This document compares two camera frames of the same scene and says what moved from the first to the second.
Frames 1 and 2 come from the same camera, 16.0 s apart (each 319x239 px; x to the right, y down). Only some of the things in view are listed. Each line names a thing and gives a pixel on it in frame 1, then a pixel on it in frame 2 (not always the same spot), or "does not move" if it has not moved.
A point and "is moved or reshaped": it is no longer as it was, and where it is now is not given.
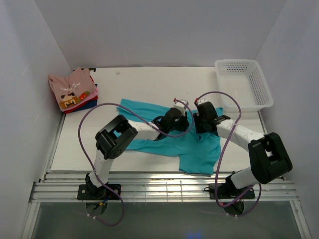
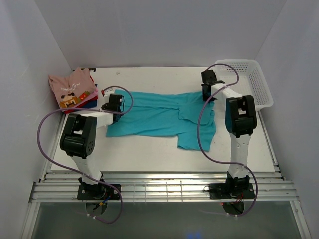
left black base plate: x=90 y=191 does not move
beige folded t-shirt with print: x=67 y=89 does not move
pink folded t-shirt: x=90 y=95 does not move
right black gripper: x=199 y=129 → x=205 y=98
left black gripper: x=185 y=123 → x=104 y=106
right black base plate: x=228 y=191 does not move
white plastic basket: x=244 y=80 does not move
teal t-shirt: x=197 y=154 is moved or reshaped
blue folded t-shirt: x=87 y=105 does not move
